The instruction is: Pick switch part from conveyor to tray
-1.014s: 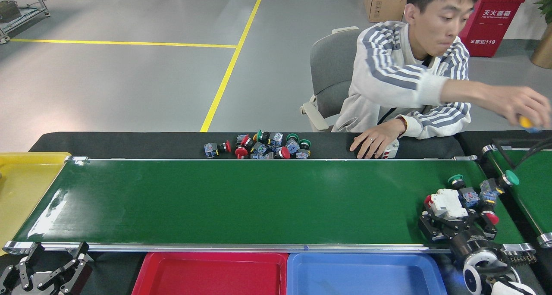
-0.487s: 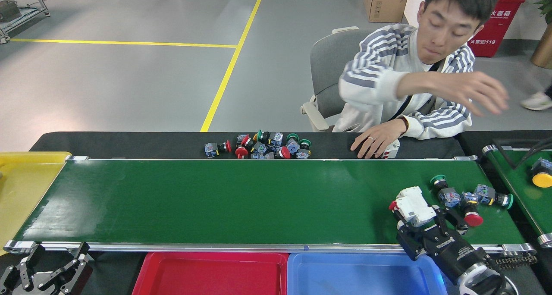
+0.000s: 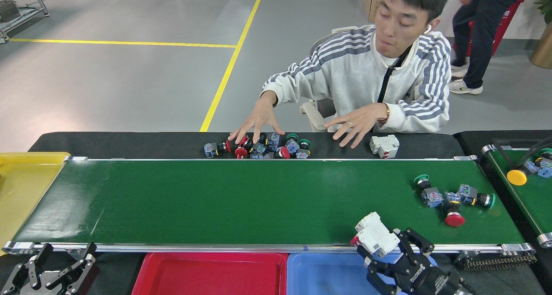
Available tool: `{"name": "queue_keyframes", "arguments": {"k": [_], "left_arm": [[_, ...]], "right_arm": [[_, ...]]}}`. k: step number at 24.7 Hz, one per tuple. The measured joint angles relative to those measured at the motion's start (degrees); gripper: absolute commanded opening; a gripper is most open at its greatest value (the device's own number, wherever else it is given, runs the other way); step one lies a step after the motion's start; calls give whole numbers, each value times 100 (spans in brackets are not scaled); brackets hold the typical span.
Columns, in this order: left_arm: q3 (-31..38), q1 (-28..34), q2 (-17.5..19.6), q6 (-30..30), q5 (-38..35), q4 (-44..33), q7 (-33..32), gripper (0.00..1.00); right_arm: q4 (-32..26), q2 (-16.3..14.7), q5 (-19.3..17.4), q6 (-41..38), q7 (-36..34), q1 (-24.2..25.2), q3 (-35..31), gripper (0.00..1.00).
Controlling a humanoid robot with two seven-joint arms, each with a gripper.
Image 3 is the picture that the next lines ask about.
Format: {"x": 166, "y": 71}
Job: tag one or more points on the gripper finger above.
{"x": 90, "y": 265}
{"x": 39, "y": 255}

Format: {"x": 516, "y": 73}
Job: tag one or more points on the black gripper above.
{"x": 431, "y": 282}

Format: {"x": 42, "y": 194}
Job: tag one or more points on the white circuit breaker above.
{"x": 375, "y": 234}
{"x": 384, "y": 146}

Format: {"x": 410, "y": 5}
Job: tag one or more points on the yellow button switch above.
{"x": 272, "y": 139}
{"x": 516, "y": 177}

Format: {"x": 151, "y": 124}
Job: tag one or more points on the yellow plastic tray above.
{"x": 21, "y": 191}

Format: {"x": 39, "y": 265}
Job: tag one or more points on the blue plastic tray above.
{"x": 323, "y": 277}

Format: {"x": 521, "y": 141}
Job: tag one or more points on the red plastic tray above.
{"x": 207, "y": 277}

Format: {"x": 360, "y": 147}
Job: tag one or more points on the short green conveyor belt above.
{"x": 530, "y": 200}

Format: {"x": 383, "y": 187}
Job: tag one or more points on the person's left hand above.
{"x": 362, "y": 120}

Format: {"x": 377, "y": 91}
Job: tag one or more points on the person's right hand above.
{"x": 261, "y": 114}

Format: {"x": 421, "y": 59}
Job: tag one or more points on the grey office chair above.
{"x": 319, "y": 114}

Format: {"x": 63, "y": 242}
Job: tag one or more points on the person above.
{"x": 358, "y": 70}
{"x": 483, "y": 27}

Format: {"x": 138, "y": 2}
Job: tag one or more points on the silver metal rack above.
{"x": 23, "y": 19}

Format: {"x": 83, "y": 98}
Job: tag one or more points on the black box on rack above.
{"x": 8, "y": 11}

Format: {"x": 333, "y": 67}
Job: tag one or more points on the gold plant pot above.
{"x": 544, "y": 49}

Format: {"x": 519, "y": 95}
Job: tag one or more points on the brown cardboard box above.
{"x": 371, "y": 1}

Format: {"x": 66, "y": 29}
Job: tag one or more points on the red fire extinguisher box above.
{"x": 506, "y": 23}

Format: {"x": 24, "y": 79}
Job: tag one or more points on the green potted plant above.
{"x": 544, "y": 1}

